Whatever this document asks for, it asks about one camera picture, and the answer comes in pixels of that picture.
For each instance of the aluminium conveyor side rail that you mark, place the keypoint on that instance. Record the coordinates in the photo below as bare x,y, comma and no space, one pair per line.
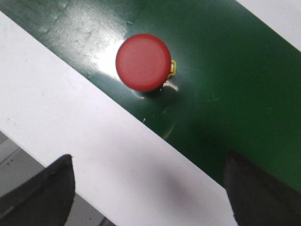
122,168

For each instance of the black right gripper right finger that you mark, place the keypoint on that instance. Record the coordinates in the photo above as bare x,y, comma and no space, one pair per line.
257,198

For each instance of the red mushroom push button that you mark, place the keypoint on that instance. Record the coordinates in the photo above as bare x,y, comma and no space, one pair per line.
144,63

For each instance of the green conveyor belt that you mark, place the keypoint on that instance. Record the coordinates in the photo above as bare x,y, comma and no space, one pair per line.
237,85

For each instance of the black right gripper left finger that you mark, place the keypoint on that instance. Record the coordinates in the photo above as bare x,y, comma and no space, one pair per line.
45,199

